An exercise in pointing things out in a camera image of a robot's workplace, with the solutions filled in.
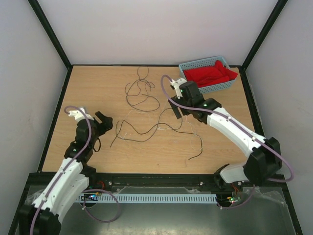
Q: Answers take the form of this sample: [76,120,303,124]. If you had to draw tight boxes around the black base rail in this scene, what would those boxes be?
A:
[68,174,244,192]

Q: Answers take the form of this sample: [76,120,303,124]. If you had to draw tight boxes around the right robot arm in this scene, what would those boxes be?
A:
[168,78,282,190]

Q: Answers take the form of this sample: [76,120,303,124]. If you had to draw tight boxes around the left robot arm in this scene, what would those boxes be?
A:
[19,106,113,235]

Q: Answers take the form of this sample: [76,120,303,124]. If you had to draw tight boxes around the red cloth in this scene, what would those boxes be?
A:
[184,60,238,88]

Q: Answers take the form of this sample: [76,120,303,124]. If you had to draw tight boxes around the black wire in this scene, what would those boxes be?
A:
[110,119,203,161]

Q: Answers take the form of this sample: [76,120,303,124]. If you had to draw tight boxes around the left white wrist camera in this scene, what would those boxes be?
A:
[67,107,94,122]

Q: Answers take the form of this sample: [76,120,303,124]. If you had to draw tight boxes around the light blue slotted cable duct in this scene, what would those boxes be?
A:
[76,193,216,204]

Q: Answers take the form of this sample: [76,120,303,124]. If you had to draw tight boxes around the black wires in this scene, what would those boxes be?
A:
[116,66,183,142]

